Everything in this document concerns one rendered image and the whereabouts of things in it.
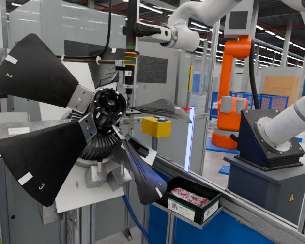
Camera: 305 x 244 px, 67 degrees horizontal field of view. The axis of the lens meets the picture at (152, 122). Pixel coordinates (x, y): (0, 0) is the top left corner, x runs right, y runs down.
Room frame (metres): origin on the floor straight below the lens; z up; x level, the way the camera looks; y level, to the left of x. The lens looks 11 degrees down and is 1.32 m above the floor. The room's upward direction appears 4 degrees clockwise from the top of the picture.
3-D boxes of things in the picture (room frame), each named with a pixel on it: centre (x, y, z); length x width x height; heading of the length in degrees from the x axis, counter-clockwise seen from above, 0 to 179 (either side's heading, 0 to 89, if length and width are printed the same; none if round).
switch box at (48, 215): (1.01, 0.48, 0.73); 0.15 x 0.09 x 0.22; 36
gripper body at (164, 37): (0.94, 0.01, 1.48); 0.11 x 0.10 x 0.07; 126
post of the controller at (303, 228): (0.65, -0.51, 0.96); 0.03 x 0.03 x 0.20; 36
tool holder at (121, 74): (0.87, 0.11, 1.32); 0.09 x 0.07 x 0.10; 71
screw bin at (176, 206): (0.85, -0.16, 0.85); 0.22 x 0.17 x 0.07; 50
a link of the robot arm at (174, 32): (0.97, -0.04, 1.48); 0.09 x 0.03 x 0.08; 36
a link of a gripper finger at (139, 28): (0.84, 0.05, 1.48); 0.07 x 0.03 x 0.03; 126
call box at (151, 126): (1.32, -0.02, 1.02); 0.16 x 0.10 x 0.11; 36
